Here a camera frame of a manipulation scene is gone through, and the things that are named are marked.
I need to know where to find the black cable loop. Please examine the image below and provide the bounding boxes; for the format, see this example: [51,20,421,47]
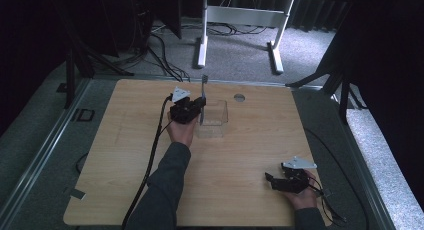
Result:
[75,152,90,175]

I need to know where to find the white desk frame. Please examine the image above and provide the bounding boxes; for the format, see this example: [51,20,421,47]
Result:
[193,0,296,75]

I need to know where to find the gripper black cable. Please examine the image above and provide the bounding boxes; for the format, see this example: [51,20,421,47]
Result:
[308,175,350,227]
[121,95,174,230]

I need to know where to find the clear plastic container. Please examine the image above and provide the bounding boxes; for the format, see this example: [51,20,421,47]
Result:
[195,99,229,139]

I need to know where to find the grey tape strip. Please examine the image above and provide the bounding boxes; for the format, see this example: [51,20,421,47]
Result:
[64,187,87,201]

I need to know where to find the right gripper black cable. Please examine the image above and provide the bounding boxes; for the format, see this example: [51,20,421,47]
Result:
[308,175,350,227]

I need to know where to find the black floor cables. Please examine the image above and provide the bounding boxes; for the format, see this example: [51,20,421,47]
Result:
[146,21,268,83]

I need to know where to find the person's left hand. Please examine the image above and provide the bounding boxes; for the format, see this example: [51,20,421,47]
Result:
[165,111,200,149]

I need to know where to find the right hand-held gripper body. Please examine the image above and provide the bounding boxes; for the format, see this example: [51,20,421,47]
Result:
[279,156,318,195]

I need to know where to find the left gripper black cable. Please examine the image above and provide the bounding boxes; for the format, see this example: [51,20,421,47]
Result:
[121,95,174,230]

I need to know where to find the person's right hand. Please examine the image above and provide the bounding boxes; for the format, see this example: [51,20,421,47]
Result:
[282,170,318,212]

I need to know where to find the black metal stand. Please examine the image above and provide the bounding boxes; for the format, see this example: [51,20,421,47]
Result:
[285,0,368,124]
[55,0,135,110]

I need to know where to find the long black floor cable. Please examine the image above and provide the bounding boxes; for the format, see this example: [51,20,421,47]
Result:
[304,126,371,230]

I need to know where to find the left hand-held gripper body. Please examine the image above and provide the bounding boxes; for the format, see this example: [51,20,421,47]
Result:
[169,86,202,125]

